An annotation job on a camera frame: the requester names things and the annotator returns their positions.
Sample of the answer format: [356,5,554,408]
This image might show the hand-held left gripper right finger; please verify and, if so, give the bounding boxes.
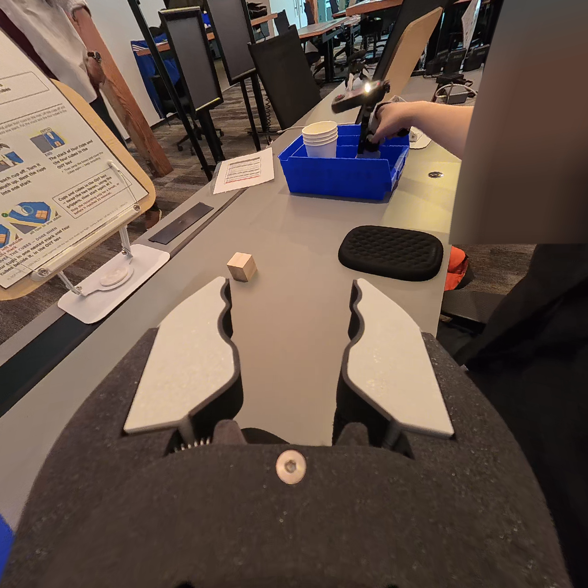
[332,278,455,448]

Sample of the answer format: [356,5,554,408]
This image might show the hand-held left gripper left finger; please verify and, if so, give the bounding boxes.
[123,277,244,445]

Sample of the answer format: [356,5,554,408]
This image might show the blue plastic bin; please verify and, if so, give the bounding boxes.
[278,123,410,201]
[0,514,15,568]

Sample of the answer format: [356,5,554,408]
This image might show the wooden cube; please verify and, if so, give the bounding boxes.
[226,252,258,282]

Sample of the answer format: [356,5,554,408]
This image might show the person's right forearm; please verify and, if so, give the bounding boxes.
[409,101,476,159]

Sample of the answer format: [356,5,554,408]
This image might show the person's right hand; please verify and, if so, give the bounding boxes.
[370,102,414,141]

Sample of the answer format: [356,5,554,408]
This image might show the small black white device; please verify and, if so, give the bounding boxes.
[345,53,369,90]

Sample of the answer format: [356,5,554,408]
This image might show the long wooden table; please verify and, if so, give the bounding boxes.
[296,16,364,81]

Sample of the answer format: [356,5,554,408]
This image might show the black mesh office chair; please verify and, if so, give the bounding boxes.
[440,289,497,332]

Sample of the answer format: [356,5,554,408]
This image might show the orange bag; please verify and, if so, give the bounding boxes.
[443,246,470,291]

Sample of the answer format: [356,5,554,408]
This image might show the black monitor on stand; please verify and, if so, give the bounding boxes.
[157,6,227,161]
[203,0,269,150]

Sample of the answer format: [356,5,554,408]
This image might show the acrylic paper sign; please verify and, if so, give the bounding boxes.
[212,146,275,194]

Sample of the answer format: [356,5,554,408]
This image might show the dark inset table panel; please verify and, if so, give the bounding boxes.
[148,203,215,245]
[0,309,92,407]

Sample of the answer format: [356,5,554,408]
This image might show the blue white-striped jacket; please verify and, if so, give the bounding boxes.
[130,28,181,118]

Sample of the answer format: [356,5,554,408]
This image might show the printed instruction sheet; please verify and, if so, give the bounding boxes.
[0,28,149,289]

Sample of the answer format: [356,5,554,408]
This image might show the wooden beam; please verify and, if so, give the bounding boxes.
[69,0,174,179]

